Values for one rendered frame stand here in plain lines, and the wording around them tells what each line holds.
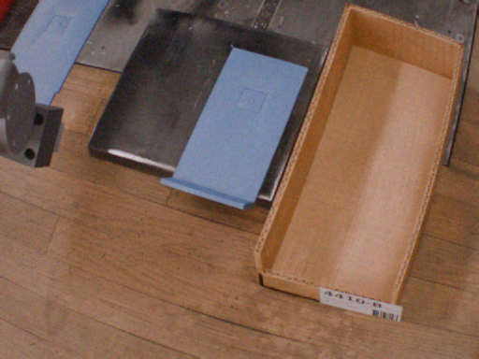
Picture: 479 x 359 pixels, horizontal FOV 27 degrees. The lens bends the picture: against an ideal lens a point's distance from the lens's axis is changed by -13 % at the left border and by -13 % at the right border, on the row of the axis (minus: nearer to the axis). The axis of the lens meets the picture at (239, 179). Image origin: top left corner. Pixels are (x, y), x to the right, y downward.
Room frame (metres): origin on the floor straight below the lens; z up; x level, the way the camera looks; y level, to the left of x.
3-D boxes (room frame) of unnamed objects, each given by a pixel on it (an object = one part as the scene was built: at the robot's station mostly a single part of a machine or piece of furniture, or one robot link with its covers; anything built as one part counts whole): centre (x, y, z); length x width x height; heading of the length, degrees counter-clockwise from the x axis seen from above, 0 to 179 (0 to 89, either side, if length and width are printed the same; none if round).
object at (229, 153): (0.47, -0.01, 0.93); 0.15 x 0.07 x 0.03; 150
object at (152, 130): (0.51, 0.01, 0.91); 0.17 x 0.16 x 0.02; 60
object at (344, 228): (0.42, -0.12, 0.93); 0.25 x 0.13 x 0.08; 150
